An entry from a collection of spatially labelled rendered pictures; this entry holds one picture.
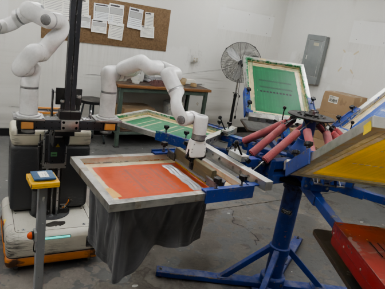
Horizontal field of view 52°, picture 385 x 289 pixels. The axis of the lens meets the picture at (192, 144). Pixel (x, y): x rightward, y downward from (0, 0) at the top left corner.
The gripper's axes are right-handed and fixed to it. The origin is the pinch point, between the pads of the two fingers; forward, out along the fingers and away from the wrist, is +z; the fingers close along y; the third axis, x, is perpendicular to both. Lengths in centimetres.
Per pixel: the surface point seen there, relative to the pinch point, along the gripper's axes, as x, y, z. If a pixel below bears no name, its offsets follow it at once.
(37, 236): -10, 78, 36
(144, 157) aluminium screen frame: -25.6, 17.5, 3.7
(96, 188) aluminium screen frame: 13, 59, 3
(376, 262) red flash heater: 110, 0, -9
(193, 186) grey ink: 13.6, 7.8, 5.7
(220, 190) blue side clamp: 30.1, 3.0, 1.1
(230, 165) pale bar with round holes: 4.1, -22.4, -0.2
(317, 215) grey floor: -77, -226, 102
